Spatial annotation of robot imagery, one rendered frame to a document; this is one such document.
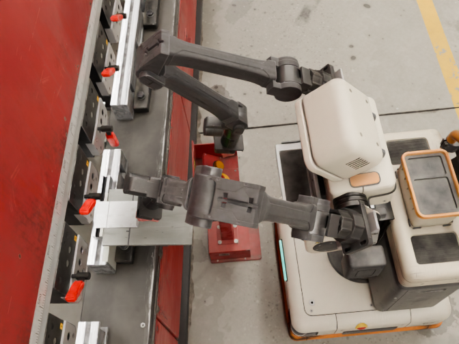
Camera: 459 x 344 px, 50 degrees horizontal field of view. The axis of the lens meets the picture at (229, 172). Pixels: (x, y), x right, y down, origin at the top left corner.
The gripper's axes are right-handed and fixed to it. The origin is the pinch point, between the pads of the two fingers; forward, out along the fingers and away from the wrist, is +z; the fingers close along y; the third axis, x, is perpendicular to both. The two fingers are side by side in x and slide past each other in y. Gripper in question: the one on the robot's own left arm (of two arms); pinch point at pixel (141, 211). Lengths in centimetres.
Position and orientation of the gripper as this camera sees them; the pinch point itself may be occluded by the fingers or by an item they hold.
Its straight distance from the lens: 148.1
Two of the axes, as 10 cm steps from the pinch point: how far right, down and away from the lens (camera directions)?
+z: -4.5, 3.9, 8.0
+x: 8.9, 2.1, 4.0
